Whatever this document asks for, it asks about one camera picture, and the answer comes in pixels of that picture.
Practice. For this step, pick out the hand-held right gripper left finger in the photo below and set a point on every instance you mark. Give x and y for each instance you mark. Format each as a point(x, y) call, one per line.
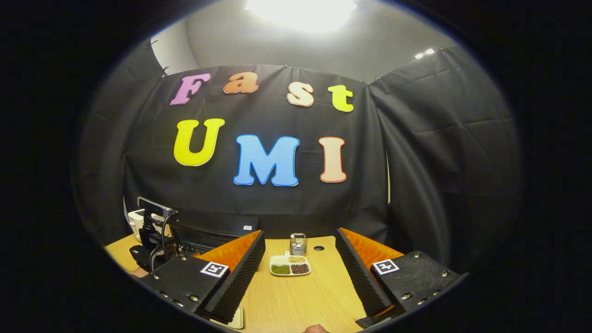
point(240, 277)

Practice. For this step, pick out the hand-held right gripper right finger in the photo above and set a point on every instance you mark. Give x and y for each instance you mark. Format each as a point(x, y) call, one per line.
point(358, 277)

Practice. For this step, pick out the cream food tray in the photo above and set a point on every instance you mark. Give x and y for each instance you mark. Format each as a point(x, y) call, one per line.
point(237, 318)

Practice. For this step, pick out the white toaster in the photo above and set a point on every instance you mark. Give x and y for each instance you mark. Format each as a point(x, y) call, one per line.
point(135, 222)

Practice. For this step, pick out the white divided dish of beans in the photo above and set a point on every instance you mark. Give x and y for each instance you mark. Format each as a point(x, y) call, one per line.
point(290, 266)

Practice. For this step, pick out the metal mesh jar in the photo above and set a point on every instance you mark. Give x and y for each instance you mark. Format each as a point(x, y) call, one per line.
point(299, 245)

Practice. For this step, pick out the black backdrop cloth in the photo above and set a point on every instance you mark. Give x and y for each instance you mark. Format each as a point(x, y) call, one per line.
point(277, 115)

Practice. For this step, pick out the small ceiling light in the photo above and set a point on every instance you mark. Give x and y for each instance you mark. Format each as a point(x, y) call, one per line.
point(424, 53)

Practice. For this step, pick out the large ceiling light panel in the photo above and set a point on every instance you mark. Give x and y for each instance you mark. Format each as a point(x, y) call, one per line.
point(300, 14)

